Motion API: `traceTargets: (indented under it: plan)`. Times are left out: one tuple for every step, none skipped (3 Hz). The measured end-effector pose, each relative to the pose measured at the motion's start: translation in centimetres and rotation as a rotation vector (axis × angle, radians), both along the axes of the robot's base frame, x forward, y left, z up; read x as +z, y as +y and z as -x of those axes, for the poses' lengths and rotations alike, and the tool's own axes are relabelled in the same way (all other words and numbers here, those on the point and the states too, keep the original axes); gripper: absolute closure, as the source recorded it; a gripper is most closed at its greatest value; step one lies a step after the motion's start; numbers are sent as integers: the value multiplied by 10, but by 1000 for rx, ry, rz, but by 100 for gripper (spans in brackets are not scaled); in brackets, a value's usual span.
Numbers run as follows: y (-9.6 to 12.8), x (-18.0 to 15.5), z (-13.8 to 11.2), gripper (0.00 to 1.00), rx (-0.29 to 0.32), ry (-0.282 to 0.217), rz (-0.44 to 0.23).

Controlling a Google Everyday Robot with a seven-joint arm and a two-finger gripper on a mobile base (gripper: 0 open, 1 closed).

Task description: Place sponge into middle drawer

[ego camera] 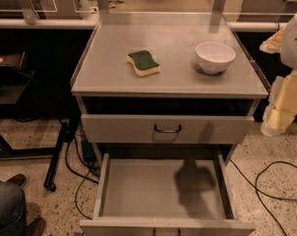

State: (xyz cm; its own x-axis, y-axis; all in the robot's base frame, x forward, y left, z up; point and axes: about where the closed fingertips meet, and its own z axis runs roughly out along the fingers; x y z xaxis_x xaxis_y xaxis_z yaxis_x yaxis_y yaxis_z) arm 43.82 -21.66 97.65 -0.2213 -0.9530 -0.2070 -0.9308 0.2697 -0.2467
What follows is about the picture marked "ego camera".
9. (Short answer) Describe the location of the white horizontal rail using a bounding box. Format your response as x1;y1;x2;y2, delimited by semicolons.
0;19;287;32

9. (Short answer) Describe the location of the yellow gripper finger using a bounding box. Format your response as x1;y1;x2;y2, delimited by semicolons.
261;70;297;137
260;28;285;54

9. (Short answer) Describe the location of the black floor cable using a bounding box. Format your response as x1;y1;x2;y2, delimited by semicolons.
64;135;101;220
228;158;297;236

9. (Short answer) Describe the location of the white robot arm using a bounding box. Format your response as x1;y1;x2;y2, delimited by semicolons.
260;13;297;137

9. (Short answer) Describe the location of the closed grey top drawer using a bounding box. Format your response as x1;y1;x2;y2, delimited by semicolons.
81;114;254;144

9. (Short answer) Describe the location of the black floor cable left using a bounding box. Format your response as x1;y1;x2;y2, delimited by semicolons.
64;135;101;220

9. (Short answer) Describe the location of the grey drawer cabinet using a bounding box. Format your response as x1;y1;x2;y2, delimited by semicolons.
69;11;272;236

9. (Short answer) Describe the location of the white ceramic bowl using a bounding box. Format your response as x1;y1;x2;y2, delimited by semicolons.
196;41;236;74

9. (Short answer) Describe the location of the green and yellow sponge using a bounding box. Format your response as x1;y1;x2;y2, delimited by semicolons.
127;50;160;77

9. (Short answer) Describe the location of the open grey middle drawer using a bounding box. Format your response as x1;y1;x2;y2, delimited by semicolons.
80;151;255;236

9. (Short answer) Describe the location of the black drawer handle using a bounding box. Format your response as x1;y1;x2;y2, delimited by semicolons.
153;124;182;134

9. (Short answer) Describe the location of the black floor cable right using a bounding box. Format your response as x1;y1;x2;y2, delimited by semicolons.
228;158;297;236

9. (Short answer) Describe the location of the black metal table frame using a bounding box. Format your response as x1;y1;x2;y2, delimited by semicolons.
0;123;67;192

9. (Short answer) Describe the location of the brown shoe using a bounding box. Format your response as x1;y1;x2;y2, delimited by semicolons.
7;174;27;188

